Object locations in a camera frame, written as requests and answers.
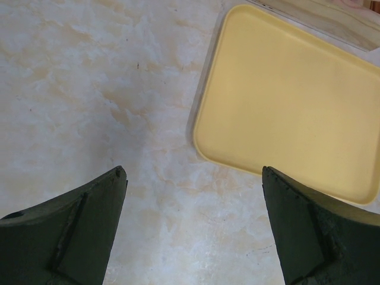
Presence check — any yellow plastic tray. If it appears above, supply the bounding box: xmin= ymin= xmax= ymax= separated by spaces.
xmin=193 ymin=4 xmax=379 ymax=205

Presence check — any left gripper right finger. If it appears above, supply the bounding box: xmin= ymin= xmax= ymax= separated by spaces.
xmin=262 ymin=167 xmax=379 ymax=284

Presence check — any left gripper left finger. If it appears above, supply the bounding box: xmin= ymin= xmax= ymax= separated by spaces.
xmin=1 ymin=166 xmax=128 ymax=284

